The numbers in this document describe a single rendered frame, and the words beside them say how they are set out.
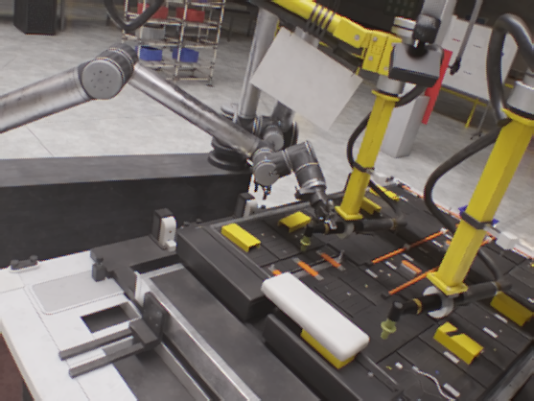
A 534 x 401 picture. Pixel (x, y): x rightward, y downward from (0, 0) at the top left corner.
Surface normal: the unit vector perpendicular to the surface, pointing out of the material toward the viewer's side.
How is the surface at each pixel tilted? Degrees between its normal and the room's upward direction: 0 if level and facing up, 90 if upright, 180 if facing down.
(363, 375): 0
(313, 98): 90
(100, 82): 90
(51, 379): 0
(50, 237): 90
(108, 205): 90
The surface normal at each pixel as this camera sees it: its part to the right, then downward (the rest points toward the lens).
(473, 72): -0.66, 0.21
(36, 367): 0.21, -0.87
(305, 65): -0.22, 0.40
